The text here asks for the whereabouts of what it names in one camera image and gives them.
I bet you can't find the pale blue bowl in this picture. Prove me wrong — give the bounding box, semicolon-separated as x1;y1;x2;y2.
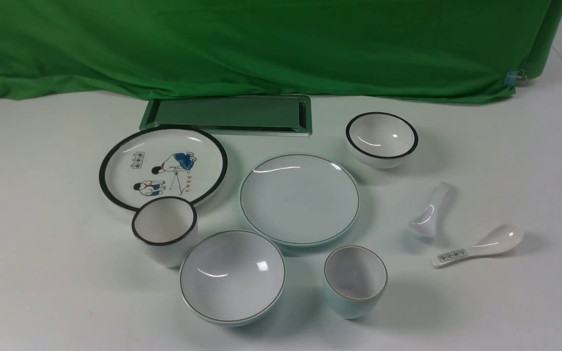
179;231;287;327

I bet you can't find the pale blue cup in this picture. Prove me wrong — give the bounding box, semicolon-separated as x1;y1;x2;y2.
323;245;389;320

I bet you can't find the pale blue ceramic spoon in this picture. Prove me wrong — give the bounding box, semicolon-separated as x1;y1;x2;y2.
408;182;454;241

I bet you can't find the pale blue plate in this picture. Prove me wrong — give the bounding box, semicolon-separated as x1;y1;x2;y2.
239;154;361;248

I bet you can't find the black-rimmed white bowl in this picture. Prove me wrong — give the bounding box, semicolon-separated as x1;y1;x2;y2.
345;112;419;169

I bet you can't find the black-rimmed illustrated white plate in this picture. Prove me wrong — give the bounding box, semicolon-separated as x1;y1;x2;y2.
99;126;228;212

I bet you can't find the black-rimmed white cup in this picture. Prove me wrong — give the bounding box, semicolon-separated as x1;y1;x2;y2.
131;197;199;268

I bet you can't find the green backdrop cloth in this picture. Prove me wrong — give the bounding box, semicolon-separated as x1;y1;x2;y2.
0;0;562;104

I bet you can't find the white ceramic spoon with print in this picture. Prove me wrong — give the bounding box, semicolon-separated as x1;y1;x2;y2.
431;224;524;269

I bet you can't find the blue binder clip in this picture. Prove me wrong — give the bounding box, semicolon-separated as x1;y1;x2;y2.
502;69;528;88

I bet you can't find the metal table cable hatch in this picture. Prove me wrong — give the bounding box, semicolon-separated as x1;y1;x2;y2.
139;95;313;137

